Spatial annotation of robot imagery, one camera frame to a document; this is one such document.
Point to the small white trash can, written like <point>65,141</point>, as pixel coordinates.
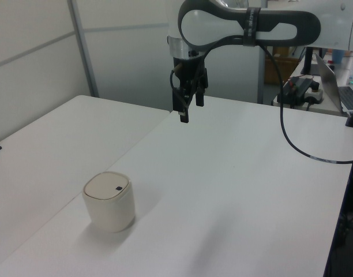
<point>110,207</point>

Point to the black power strip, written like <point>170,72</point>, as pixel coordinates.
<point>300,89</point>

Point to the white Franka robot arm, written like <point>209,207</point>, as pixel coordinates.
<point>211,23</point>

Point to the brown cardboard box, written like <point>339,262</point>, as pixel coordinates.
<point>277,66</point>

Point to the grey open laptop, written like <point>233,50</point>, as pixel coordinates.
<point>335,83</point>

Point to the blue cup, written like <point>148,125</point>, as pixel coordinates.
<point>338,56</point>

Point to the black monitor stand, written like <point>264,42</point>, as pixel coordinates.
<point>309,62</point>

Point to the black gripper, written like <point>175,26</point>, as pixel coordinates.
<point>189,70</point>

